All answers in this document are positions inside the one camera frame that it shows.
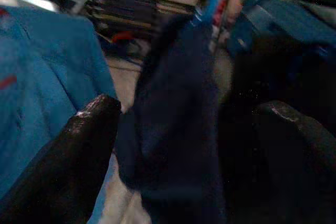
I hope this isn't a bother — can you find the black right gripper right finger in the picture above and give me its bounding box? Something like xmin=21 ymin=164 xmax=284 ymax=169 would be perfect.
xmin=258 ymin=101 xmax=336 ymax=224

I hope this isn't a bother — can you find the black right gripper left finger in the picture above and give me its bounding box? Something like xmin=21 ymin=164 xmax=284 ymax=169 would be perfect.
xmin=0 ymin=94 xmax=122 ymax=224

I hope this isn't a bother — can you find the navy blue garment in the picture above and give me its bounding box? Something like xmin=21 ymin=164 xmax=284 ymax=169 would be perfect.
xmin=115 ymin=14 xmax=237 ymax=224

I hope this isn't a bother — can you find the black hanging garment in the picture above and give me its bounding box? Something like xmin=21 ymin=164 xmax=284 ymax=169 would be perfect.
xmin=223 ymin=37 xmax=336 ymax=130

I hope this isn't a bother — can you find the bright blue shirt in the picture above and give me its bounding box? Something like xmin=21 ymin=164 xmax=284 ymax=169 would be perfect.
xmin=0 ymin=5 xmax=118 ymax=198

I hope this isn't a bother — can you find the blue plastic case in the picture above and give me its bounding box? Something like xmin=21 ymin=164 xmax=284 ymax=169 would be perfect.
xmin=228 ymin=0 xmax=336 ymax=57

